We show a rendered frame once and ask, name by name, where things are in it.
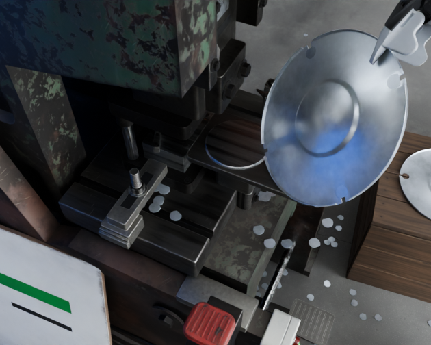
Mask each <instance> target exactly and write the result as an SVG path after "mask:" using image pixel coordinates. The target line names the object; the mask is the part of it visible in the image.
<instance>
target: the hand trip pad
mask: <svg viewBox="0 0 431 345"><path fill-rule="evenodd" d="M234 328H235V319H234V317H233V316H232V315H231V314H230V313H228V312H226V311H224V310H221V309H219V308H217V307H215V306H213V305H210V304H209V303H206V302H199V303H196V304H195V305H194V306H193V308H192V310H191V312H190V314H189V316H188V317H187V319H186V321H185V323H184V325H183V333H184V335H185V337H186V338H187V339H189V340H191V341H193V342H195V343H197V344H199V345H227V343H228V341H229V339H230V337H231V335H232V332H233V330H234Z"/></svg>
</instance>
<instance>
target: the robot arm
mask: <svg viewBox="0 0 431 345"><path fill-rule="evenodd" d="M417 10H420V11H419V12H417ZM430 38H431V0H400V2H399V3H398V4H397V5H396V7H395V9H394V10H393V11H392V13H391V15H390V17H389V18H388V19H387V21H386V23H385V24H384V28H383V29H382V31H381V33H380V35H379V37H378V40H377V42H376V45H375V47H374V50H373V52H372V55H371V57H370V60H369V62H370V63H371V64H372V65H373V64H374V63H375V62H376V61H377V60H378V59H379V58H380V57H381V56H382V55H383V53H384V52H385V50H386V49H389V50H392V52H394V54H395V56H396V57H397V59H399V60H401V61H403V62H406V63H408V64H411V65H413V66H420V65H422V64H423V63H424V62H425V61H426V60H427V57H428V56H427V53H426V50H425V47H424V46H425V43H426V42H427V41H428V40H429V39H430Z"/></svg>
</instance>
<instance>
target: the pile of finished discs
mask: <svg viewBox="0 0 431 345"><path fill-rule="evenodd" d="M404 173H406V174H407V175H409V178H408V179H404V178H403V177H402V176H400V186H401V189H402V192H403V194H404V196H405V197H406V199H407V201H408V202H409V203H410V204H411V205H412V206H413V207H414V208H415V209H416V210H417V211H418V212H419V213H420V214H422V215H423V216H425V217H426V218H428V219H429V220H431V149H424V150H422V151H418V152H416V153H414V154H412V155H411V156H410V157H408V158H407V159H406V161H405V162H404V163H403V165H402V167H401V169H400V174H401V175H402V174H404Z"/></svg>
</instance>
